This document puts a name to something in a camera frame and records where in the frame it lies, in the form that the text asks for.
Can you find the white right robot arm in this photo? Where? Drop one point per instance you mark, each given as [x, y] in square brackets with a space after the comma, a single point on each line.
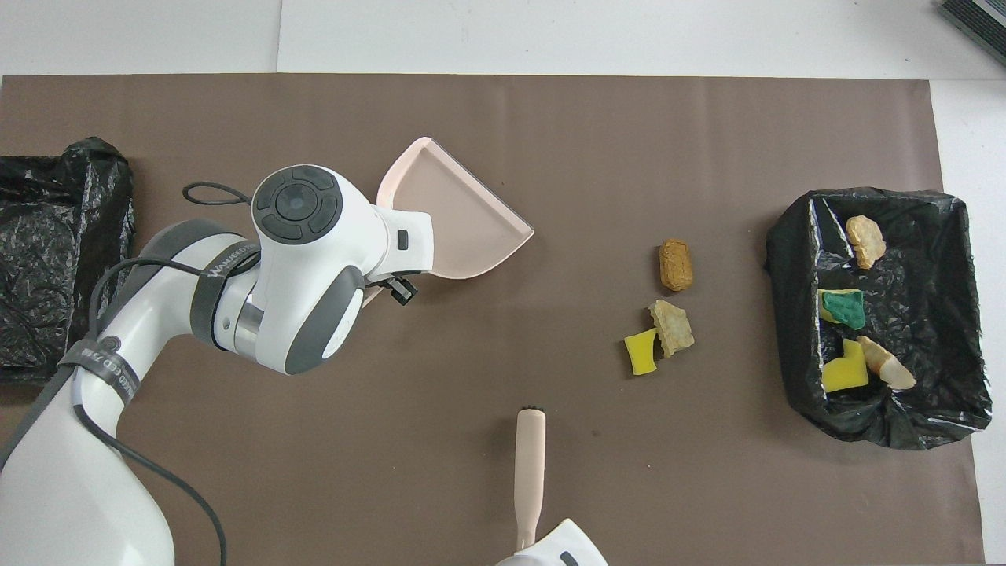
[558, 550]

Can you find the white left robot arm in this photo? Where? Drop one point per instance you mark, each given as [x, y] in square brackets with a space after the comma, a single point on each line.
[306, 275]

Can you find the orange striped croissant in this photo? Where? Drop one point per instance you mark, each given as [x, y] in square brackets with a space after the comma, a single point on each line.
[866, 240]
[888, 365]

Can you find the brown paper table mat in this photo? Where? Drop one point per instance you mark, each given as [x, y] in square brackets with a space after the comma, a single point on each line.
[629, 141]

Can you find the pale pink plastic dustpan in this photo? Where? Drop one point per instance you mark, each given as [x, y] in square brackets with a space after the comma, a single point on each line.
[456, 212]

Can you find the small yellow-green sponge piece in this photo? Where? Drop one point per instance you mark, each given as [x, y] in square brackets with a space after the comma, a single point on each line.
[641, 355]

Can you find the beige hand brush black bristles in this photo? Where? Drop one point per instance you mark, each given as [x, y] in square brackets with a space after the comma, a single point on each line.
[530, 472]

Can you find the brown fried croquette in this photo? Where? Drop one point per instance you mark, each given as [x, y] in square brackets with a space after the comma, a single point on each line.
[676, 266]

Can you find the plain yellow sponge piece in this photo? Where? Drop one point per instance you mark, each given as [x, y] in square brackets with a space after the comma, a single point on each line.
[842, 373]

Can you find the large yellow-green sponge piece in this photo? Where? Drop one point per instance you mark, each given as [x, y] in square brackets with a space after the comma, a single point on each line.
[845, 309]

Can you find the bin lined with black bag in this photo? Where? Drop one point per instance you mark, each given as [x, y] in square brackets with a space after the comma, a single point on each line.
[927, 314]
[47, 204]

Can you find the dark grey ribbed object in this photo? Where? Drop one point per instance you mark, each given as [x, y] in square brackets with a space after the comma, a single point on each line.
[982, 16]

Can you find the beige rock-like bread chunk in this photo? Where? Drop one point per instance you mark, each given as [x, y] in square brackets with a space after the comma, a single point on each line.
[673, 326]

